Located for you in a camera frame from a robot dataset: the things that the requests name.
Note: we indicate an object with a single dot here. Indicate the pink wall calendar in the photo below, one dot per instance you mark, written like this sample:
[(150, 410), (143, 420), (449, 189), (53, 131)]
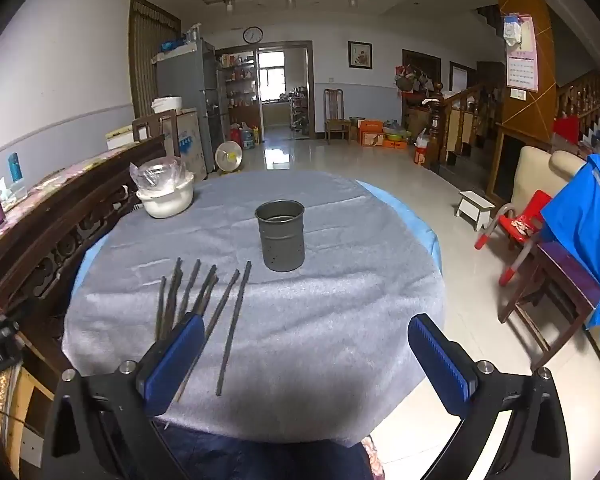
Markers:
[(522, 71)]

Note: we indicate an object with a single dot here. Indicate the dark chopstick six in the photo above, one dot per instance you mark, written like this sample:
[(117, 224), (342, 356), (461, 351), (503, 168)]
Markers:
[(160, 308)]

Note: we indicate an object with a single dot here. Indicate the dark chopstick five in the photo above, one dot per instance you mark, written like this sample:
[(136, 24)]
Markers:
[(169, 309)]

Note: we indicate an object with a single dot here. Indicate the cream sofa armchair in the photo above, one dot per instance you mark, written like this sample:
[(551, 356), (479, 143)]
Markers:
[(541, 171)]

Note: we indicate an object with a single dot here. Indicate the dark chopstick one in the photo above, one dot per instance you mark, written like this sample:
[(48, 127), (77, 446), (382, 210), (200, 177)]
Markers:
[(233, 327)]

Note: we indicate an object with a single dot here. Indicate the carved dark wooden bench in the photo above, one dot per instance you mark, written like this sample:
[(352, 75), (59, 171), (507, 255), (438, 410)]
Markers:
[(44, 238)]

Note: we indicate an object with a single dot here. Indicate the grey metal utensil cup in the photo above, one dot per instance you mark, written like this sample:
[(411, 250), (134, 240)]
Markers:
[(281, 233)]

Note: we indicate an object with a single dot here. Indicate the dark chopstick two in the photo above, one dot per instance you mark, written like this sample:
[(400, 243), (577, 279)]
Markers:
[(209, 330)]

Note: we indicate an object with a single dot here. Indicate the orange cardboard box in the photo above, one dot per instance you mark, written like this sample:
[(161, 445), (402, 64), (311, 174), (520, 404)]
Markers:
[(370, 133)]

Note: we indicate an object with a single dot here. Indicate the wooden chair by wall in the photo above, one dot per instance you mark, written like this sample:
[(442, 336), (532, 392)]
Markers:
[(334, 119)]

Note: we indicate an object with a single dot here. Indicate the dark chopstick three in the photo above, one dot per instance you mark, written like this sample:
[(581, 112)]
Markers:
[(205, 285)]

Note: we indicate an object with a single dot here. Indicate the round electric heater fan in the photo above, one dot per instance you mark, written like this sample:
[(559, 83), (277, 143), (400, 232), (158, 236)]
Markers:
[(228, 157)]

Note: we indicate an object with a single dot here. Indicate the round wall clock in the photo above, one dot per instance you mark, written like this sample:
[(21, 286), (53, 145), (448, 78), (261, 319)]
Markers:
[(252, 35)]

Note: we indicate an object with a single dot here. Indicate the framed wall picture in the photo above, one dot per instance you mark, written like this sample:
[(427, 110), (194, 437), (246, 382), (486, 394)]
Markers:
[(360, 55)]

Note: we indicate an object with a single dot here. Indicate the red plastic child chair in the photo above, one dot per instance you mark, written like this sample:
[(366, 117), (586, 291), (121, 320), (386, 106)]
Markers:
[(523, 230)]

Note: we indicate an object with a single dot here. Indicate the grey refrigerator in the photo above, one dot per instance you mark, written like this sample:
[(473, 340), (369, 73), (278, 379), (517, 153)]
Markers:
[(192, 72)]

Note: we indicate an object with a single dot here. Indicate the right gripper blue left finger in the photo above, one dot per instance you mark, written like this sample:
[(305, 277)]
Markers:
[(165, 365)]

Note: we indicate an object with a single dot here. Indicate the dark chopstick four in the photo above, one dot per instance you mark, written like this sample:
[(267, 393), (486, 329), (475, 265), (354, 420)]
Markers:
[(188, 288)]

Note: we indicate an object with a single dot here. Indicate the dark wooden side chair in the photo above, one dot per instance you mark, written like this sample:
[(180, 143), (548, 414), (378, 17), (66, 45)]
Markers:
[(559, 277)]

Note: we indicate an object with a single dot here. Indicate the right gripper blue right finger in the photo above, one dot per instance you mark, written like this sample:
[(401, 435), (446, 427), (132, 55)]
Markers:
[(447, 366)]

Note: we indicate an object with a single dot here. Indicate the white bowl with plastic bag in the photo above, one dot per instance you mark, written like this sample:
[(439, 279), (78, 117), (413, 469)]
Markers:
[(165, 186)]

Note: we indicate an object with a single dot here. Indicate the small white step stool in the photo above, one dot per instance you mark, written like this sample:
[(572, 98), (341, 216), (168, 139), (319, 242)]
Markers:
[(475, 208)]

